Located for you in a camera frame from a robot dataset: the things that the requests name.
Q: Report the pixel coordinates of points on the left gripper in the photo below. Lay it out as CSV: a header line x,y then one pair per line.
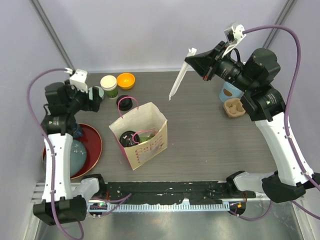
x,y
90,104

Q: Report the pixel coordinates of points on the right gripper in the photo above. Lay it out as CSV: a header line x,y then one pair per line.
x,y
207,64

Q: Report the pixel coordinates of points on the white paper-wrapped straw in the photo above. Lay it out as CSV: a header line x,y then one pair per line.
x,y
181,74

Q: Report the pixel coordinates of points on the kraft pink paper bag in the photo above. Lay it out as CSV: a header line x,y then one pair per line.
x,y
145,118

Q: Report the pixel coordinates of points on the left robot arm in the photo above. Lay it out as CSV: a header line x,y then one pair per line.
x,y
60,203

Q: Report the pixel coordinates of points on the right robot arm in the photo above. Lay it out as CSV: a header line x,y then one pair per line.
x,y
266,108

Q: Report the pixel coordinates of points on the pale green bowl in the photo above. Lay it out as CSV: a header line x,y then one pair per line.
x,y
101,92

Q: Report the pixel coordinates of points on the dark blue ceramic cup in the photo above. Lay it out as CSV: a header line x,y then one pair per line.
x,y
77,131

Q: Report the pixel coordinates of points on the blue straw holder can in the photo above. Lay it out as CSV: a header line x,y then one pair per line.
x,y
229,91

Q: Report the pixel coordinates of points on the red round tray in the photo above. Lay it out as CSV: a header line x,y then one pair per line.
x,y
92,141

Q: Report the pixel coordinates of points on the orange bowl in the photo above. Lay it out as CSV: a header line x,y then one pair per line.
x,y
126,81

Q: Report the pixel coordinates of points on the blue-grey ceramic plate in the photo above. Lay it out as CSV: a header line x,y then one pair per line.
x,y
78,156

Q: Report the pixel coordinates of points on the brown cardboard cup carrier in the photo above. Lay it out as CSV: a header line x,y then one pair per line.
x,y
234,108

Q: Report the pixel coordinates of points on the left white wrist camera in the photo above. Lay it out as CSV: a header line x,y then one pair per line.
x,y
78,78

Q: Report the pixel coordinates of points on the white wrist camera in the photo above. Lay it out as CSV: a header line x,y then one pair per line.
x,y
234,35
78,78

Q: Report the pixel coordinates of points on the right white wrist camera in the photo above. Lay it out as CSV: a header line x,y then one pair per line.
x,y
234,35

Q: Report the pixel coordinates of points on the aluminium frame rail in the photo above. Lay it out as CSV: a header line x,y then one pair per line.
x,y
96,207

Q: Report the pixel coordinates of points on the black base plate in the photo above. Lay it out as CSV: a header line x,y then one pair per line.
x,y
172,192

